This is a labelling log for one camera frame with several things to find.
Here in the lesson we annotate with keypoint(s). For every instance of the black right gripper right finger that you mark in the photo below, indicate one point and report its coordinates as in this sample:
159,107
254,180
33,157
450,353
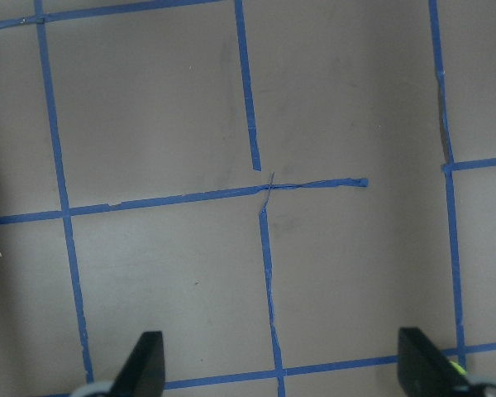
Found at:
423,370

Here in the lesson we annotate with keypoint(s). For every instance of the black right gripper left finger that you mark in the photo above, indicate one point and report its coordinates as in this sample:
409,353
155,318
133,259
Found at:
143,373

